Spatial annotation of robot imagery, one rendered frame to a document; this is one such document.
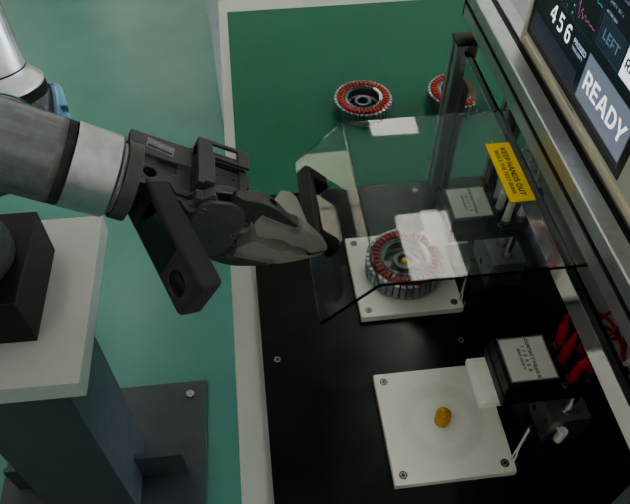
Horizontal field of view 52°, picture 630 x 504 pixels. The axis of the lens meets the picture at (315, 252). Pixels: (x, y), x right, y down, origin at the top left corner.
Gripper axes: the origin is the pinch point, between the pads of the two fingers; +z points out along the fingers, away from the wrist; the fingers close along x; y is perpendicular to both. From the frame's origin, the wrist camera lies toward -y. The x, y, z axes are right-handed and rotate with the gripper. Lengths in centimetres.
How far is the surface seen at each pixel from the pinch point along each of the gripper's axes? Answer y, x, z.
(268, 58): 80, 26, 15
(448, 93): 34.8, -4.8, 24.8
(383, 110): 56, 14, 30
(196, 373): 49, 104, 30
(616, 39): 7.3, -29.0, 15.8
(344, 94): 61, 17, 25
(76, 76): 190, 128, -12
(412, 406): -4.6, 17.5, 24.2
